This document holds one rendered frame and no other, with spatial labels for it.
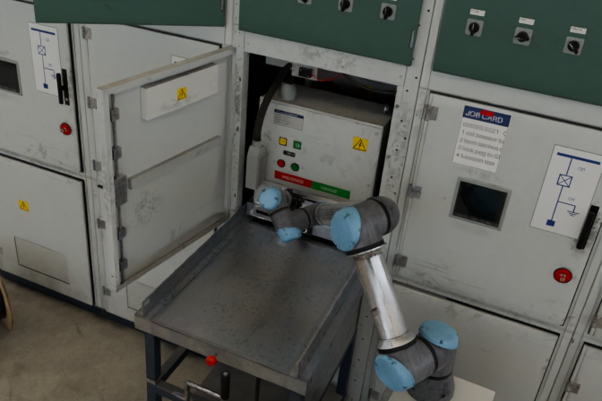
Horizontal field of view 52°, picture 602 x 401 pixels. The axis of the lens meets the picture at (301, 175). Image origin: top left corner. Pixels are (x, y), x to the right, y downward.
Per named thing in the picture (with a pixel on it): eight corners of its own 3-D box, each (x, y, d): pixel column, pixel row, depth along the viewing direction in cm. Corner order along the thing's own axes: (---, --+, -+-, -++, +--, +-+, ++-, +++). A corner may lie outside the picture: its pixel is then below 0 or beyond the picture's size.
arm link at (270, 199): (263, 215, 208) (253, 192, 210) (274, 216, 219) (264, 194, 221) (283, 205, 207) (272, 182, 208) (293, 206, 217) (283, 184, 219)
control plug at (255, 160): (255, 191, 241) (258, 150, 232) (245, 187, 242) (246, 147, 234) (264, 182, 247) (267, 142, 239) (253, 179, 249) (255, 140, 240)
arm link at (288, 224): (313, 229, 212) (301, 200, 214) (288, 240, 205) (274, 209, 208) (304, 237, 218) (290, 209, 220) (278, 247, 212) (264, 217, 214)
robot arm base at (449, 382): (457, 377, 197) (461, 353, 193) (450, 412, 184) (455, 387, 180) (409, 363, 201) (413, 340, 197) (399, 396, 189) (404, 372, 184)
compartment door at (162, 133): (103, 285, 217) (87, 84, 182) (219, 212, 265) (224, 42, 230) (116, 293, 214) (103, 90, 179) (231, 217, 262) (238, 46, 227)
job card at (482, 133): (495, 174, 204) (511, 115, 194) (451, 162, 208) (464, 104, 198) (496, 173, 204) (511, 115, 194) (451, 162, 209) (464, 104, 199)
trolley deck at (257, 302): (305, 396, 187) (307, 382, 185) (134, 328, 207) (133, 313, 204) (373, 275, 243) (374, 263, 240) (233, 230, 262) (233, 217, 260)
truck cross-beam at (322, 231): (368, 252, 244) (370, 239, 241) (245, 214, 260) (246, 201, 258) (372, 245, 248) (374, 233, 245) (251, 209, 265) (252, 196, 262)
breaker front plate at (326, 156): (363, 240, 243) (381, 129, 220) (253, 206, 258) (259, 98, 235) (364, 239, 244) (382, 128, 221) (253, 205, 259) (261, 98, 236)
